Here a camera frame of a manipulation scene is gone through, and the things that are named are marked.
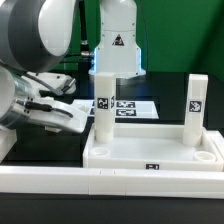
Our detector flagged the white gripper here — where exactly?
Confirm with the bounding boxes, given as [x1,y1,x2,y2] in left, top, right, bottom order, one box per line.
[19,97,89,133]

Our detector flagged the white desk top panel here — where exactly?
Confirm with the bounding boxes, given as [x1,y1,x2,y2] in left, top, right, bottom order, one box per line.
[83,123,224,172]

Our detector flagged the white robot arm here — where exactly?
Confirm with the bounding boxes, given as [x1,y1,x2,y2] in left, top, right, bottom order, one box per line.
[0,0,146,133]

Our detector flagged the fiducial marker sheet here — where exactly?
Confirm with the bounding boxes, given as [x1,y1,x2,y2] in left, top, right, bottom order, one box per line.
[73,98,159,119]

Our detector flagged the white U-shaped obstacle fence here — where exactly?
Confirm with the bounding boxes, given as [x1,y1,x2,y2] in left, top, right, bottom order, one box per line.
[0,131,224,199]

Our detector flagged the black cable with connector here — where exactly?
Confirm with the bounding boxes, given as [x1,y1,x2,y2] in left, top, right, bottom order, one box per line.
[63,0,96,64]

